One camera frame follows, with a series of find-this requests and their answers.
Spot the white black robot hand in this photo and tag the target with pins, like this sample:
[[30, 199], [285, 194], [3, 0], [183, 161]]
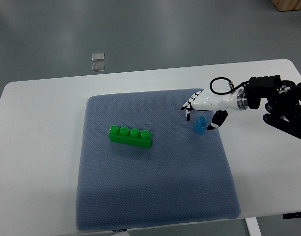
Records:
[[205, 100]]

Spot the small blue block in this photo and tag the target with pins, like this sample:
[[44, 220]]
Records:
[[200, 125]]

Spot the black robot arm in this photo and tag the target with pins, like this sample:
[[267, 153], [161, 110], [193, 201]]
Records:
[[283, 100]]

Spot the long green block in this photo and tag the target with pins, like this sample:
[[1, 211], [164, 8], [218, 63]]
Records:
[[133, 137]]

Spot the blue-grey foam mat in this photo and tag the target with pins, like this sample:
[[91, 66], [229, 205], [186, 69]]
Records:
[[183, 177]]

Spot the lower metal floor plate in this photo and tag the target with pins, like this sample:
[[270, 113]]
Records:
[[98, 66]]

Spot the metal floor plate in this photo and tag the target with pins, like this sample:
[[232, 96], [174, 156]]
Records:
[[98, 66], [98, 56]]

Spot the upper metal floor plate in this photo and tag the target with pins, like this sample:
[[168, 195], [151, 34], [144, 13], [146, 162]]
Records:
[[98, 56]]

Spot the wooden cabinet corner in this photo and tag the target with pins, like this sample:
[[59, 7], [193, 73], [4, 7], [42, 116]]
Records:
[[287, 5]]

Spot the white table leg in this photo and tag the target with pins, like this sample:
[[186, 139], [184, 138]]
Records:
[[253, 227]]

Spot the black table control panel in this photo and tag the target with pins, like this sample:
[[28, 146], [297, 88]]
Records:
[[293, 215]]

